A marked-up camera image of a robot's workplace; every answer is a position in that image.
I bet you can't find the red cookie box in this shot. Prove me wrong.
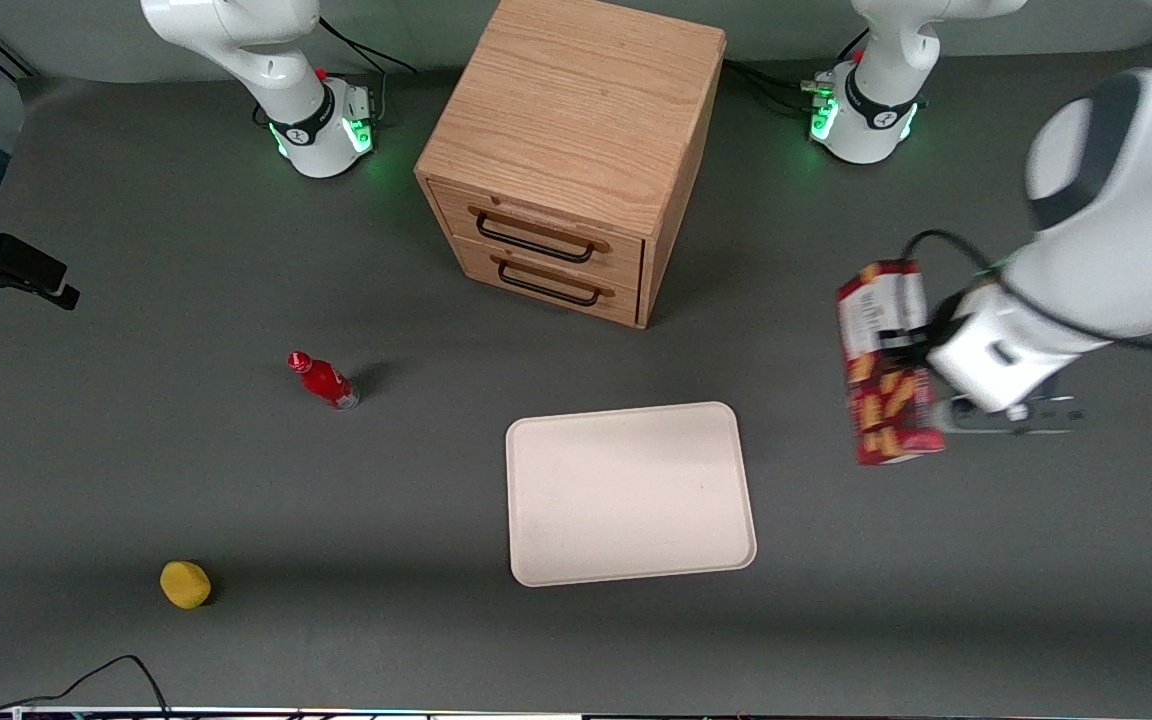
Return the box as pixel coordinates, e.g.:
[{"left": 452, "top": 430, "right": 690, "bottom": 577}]
[{"left": 836, "top": 260, "right": 947, "bottom": 467}]

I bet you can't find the cream rectangular tray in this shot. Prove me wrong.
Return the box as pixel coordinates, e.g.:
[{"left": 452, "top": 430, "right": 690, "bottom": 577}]
[{"left": 505, "top": 401, "right": 758, "bottom": 588}]

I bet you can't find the wooden two-drawer cabinet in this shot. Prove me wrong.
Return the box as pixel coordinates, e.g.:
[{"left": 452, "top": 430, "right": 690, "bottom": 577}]
[{"left": 414, "top": 0, "right": 728, "bottom": 330}]

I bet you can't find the small red bottle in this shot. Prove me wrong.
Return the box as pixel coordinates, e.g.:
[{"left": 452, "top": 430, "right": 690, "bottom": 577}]
[{"left": 287, "top": 351, "right": 361, "bottom": 411}]

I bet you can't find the yellow lemon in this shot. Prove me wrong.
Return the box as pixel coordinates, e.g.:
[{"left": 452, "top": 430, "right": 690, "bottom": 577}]
[{"left": 159, "top": 560, "right": 213, "bottom": 610}]

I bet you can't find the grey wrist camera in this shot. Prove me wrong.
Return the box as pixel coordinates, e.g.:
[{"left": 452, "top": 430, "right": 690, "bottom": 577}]
[{"left": 931, "top": 394, "right": 1085, "bottom": 437}]

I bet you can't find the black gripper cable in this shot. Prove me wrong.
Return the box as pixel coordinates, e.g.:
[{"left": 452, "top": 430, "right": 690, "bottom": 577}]
[{"left": 899, "top": 229, "right": 1152, "bottom": 357}]

